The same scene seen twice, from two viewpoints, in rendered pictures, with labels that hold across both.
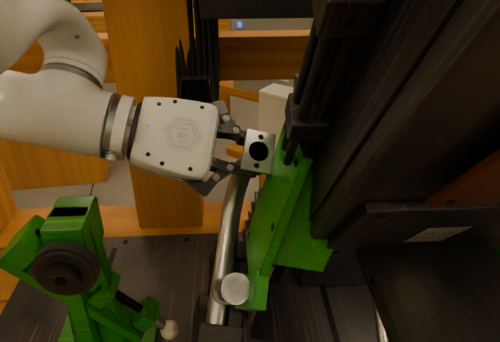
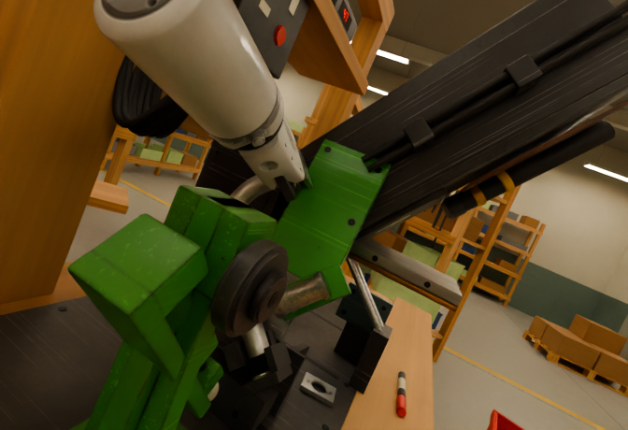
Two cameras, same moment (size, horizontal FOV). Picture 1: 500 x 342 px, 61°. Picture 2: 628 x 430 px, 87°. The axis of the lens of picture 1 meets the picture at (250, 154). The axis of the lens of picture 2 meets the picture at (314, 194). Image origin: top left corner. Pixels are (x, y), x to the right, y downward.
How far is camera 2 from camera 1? 0.58 m
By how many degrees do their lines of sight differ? 68
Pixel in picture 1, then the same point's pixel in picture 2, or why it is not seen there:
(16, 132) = (212, 52)
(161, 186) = (16, 231)
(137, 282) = (44, 381)
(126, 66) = (55, 30)
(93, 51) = not seen: hidden behind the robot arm
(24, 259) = (185, 289)
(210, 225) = (63, 292)
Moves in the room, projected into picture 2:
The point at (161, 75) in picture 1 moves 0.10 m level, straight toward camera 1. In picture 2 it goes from (98, 67) to (160, 93)
